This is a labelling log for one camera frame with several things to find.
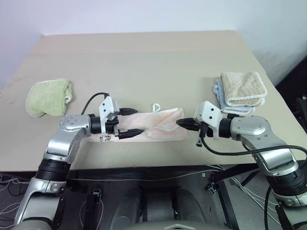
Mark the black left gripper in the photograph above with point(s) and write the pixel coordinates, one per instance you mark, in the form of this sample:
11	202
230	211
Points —
112	127

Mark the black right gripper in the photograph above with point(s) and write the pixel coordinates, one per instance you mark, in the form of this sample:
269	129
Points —
205	130

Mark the pale pink towel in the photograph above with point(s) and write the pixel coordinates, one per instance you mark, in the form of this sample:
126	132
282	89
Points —
163	119

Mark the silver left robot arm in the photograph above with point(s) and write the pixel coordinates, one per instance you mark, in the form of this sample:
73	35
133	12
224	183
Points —
69	124

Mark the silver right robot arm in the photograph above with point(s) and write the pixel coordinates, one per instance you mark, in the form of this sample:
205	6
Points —
249	127

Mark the folded light blue towel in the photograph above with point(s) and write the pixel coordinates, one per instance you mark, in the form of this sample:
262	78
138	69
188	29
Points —
221	100

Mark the folded beige towel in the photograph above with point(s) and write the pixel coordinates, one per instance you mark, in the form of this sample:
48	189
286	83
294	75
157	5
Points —
239	86

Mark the folded green towel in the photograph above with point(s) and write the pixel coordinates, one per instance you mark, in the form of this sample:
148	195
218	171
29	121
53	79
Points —
45	98

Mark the small metal clamp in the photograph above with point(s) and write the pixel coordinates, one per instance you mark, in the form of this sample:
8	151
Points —
212	190

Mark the small black clamp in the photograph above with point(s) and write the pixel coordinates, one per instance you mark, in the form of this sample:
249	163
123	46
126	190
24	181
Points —
96	192

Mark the dark rounded grey shape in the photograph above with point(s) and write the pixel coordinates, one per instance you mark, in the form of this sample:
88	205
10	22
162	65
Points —
189	204
129	208

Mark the black table leg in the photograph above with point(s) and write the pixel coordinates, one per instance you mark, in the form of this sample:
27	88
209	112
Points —
226	206

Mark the grey robot body panel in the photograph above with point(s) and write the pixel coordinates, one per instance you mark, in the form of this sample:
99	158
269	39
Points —
182	226

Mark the black metal strut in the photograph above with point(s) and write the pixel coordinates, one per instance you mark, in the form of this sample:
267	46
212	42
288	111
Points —
283	216

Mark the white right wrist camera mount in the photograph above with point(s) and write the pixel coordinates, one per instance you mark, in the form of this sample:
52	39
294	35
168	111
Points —
211	112

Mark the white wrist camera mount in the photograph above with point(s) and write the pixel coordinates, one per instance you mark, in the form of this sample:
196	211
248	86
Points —
106	105
211	112

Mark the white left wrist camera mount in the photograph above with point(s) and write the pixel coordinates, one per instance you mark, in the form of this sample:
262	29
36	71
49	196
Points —
106	105

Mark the black table frame brace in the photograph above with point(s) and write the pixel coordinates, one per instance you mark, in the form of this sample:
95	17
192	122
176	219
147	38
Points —
235	173

